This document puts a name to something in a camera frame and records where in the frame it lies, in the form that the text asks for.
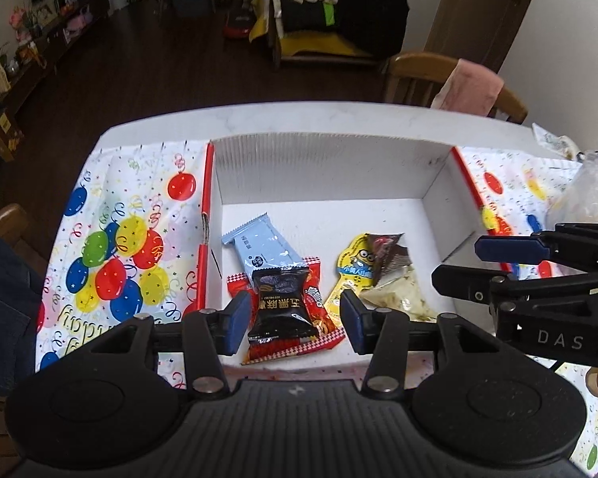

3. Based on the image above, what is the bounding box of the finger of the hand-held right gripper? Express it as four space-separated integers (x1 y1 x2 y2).
431 265 594 304
475 223 598 270

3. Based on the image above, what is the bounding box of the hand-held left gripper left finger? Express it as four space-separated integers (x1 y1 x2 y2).
87 290 252 399

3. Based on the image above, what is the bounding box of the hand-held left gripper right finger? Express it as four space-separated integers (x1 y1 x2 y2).
340 289 509 399

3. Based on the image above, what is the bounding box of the red snack packet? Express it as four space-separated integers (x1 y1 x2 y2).
228 256 347 365

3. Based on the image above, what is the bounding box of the black snack packet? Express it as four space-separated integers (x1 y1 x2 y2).
248 267 316 347

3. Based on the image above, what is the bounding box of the cream snack packet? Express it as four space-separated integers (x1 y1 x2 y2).
359 265 439 323

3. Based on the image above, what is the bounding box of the yellow cartoon snack packet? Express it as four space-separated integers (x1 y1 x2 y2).
324 233 380 317

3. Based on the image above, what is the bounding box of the dark triangular snack packet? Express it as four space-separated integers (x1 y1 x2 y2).
368 232 412 280

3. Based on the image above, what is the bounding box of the light blue snack packet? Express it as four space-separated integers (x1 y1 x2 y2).
222 213 305 287

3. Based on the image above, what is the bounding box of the red cardboard box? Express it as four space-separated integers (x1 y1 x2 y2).
198 132 516 376

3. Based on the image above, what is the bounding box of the clear plastic food bag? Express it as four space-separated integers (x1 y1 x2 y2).
545 157 598 240

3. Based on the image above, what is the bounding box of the small clear wrapper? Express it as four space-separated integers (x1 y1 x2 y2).
531 122 584 160

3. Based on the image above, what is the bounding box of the balloon print tablecloth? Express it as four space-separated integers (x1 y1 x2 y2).
34 140 598 476

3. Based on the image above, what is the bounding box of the pink cloth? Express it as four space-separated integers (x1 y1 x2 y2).
431 58 505 118

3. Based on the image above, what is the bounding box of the wooden chair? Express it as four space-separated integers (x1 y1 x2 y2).
0 203 48 434
383 51 529 125

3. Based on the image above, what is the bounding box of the blue denim jacket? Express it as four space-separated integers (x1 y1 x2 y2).
0 224 43 396

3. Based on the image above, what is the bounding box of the wooden door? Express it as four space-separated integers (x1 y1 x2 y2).
423 0 546 73

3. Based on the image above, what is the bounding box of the black jacket pile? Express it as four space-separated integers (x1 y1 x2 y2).
279 0 410 58

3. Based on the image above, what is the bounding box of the wooden bench yellow cushion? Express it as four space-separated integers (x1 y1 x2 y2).
252 0 384 68

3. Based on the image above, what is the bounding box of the red toy car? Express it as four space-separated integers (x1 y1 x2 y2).
223 7 254 38

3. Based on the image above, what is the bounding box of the brown cardboard box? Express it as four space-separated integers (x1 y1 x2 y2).
0 108 25 163

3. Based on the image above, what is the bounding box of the dark wooden tv cabinet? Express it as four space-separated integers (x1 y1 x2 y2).
0 0 113 110

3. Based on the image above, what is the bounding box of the pink flower bouquet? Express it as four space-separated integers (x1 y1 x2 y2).
10 5 41 43

